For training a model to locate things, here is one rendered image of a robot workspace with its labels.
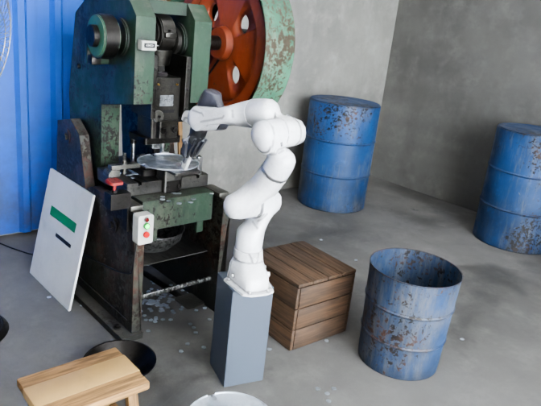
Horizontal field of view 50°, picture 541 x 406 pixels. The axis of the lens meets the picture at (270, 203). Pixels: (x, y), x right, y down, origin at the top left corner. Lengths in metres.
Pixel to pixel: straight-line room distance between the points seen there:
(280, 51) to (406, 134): 3.26
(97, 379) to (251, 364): 0.76
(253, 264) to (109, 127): 1.07
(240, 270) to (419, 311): 0.81
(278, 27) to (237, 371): 1.51
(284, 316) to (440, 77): 3.38
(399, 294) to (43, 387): 1.44
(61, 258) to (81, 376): 1.20
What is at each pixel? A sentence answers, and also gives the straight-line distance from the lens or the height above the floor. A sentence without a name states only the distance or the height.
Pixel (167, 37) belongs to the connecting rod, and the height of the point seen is 1.35.
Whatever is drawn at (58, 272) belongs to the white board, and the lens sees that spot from 3.15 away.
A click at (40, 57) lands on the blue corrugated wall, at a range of 3.76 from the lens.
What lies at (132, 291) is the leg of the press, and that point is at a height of 0.25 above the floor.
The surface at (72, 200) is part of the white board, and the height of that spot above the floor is 0.51.
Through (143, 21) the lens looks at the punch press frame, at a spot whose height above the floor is 1.41.
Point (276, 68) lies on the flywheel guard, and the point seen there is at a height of 1.26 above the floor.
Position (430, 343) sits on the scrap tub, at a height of 0.20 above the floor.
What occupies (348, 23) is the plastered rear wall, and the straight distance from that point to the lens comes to 5.39.
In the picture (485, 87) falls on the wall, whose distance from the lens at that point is 5.36.
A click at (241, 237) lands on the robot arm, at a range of 2.28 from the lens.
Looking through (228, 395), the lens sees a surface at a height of 0.28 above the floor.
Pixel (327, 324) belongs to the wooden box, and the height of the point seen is 0.08.
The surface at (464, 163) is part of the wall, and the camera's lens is 5.48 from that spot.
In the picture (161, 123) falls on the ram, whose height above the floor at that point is 0.97.
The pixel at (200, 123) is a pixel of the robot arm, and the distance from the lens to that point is 2.31.
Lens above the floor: 1.51
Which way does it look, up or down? 18 degrees down
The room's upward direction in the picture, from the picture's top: 6 degrees clockwise
